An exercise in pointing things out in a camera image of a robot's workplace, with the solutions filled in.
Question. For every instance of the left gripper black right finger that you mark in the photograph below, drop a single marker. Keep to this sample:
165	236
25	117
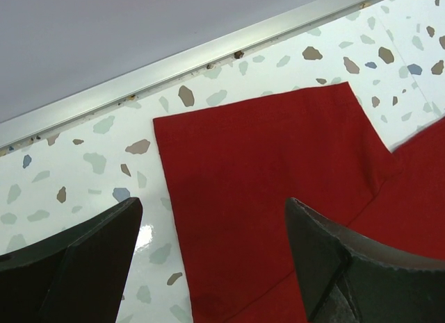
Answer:
344	276

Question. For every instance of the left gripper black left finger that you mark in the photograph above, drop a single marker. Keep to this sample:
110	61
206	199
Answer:
77	275

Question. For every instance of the dark red t-shirt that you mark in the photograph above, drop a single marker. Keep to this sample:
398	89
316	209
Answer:
230	169

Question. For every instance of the aluminium table edge rail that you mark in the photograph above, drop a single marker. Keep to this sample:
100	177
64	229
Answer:
24	129

